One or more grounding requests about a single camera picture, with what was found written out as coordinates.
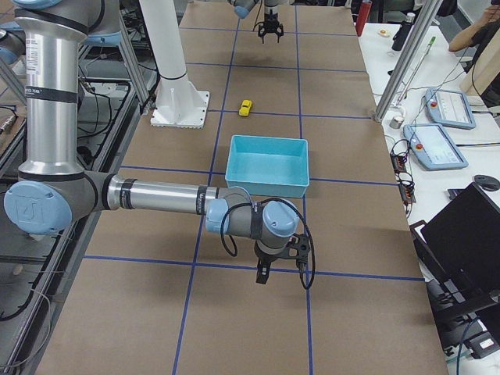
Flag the blue teach pendant far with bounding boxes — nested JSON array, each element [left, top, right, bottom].
[[424, 87, 476, 130]]

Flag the light blue plastic bin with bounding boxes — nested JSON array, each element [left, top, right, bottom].
[[225, 135, 309, 198]]

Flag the black laptop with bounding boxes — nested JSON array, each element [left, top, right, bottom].
[[414, 183, 499, 315]]

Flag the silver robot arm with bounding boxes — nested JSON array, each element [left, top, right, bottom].
[[4, 1, 314, 284], [228, 0, 284, 43]]

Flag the brown paper table mat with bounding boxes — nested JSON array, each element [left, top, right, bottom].
[[37, 2, 447, 374]]

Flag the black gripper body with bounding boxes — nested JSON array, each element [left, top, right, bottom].
[[257, 13, 284, 36], [254, 242, 289, 270]]

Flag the small metal cylinder weight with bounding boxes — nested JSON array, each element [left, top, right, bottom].
[[389, 116, 405, 129]]

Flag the black water bottle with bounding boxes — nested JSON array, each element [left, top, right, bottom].
[[391, 12, 416, 52]]

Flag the blue teach pendant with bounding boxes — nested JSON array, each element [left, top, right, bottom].
[[424, 87, 476, 130], [402, 123, 469, 171]]

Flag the black computer mouse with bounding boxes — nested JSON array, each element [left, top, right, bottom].
[[473, 174, 500, 191]]

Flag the yellow beetle toy car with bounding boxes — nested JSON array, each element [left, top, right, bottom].
[[238, 99, 252, 117]]

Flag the blue teach pendant near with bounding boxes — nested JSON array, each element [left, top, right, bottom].
[[402, 123, 469, 171]]

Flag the black braided camera cable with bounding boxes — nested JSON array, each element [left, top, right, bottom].
[[219, 198, 316, 291]]

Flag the person forearm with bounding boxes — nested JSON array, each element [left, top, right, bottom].
[[448, 5, 499, 52]]

